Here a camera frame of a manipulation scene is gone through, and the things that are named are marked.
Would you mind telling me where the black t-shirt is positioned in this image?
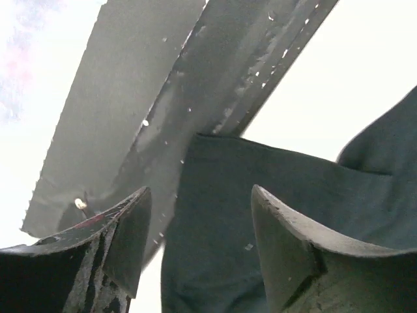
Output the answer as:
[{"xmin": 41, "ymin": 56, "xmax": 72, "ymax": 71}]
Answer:
[{"xmin": 161, "ymin": 91, "xmax": 416, "ymax": 312}]

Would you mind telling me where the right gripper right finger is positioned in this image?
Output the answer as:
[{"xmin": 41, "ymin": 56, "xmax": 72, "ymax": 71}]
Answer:
[{"xmin": 252, "ymin": 186, "xmax": 416, "ymax": 312}]

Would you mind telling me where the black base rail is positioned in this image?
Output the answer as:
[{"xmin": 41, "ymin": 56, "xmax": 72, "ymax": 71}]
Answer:
[{"xmin": 22, "ymin": 0, "xmax": 335, "ymax": 261}]

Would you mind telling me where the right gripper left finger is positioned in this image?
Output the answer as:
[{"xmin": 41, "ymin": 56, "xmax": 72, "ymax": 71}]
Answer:
[{"xmin": 1, "ymin": 187, "xmax": 152, "ymax": 313}]

